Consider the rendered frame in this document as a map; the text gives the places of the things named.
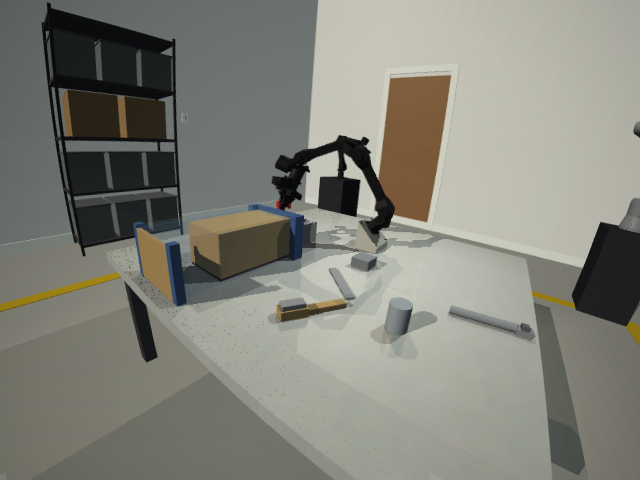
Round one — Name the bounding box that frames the clear-panelled guard cubby with blue frame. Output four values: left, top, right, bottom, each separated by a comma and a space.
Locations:
133, 204, 300, 306

